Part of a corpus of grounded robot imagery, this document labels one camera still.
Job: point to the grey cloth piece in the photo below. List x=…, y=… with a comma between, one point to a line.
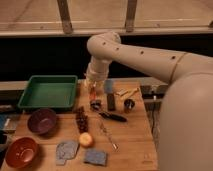
x=66, y=150

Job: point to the light wooden blocks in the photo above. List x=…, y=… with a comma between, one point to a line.
x=126, y=93

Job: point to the red orange bowl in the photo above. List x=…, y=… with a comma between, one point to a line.
x=21, y=152

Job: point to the metal whisk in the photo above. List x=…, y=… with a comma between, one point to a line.
x=106, y=133

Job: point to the grey black spatula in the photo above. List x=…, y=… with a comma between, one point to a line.
x=108, y=89

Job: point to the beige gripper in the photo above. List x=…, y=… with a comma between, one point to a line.
x=96, y=73

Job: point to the purple bowl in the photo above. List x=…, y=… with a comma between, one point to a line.
x=42, y=121

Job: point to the small dark metal cup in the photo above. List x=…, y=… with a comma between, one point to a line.
x=129, y=105

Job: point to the black handled brush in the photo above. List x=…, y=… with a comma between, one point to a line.
x=96, y=106

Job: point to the blue grey sponge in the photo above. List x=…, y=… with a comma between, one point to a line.
x=95, y=157

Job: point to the dark grape bunch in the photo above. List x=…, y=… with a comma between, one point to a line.
x=81, y=119

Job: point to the green plastic tray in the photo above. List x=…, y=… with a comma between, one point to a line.
x=49, y=91

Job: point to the red yellow apple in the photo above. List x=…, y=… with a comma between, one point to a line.
x=86, y=140

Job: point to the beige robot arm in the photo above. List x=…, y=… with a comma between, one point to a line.
x=185, y=136

